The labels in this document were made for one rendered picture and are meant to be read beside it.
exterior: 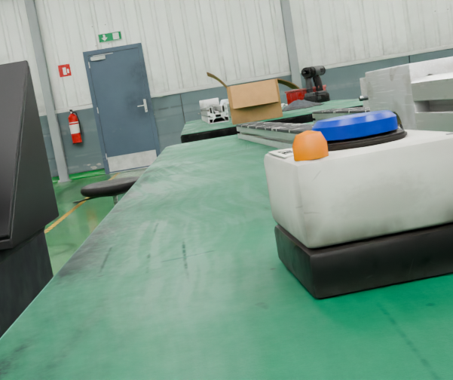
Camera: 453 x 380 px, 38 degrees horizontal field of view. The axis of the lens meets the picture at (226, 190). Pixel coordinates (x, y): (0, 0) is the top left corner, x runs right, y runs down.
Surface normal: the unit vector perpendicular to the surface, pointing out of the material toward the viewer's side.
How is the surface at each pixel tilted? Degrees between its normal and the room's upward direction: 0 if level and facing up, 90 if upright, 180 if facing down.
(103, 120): 90
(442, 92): 90
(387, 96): 90
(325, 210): 90
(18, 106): 44
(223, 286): 0
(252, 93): 63
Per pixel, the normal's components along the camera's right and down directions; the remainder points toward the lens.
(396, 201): 0.12, 0.11
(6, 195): -0.11, -0.61
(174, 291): -0.16, -0.98
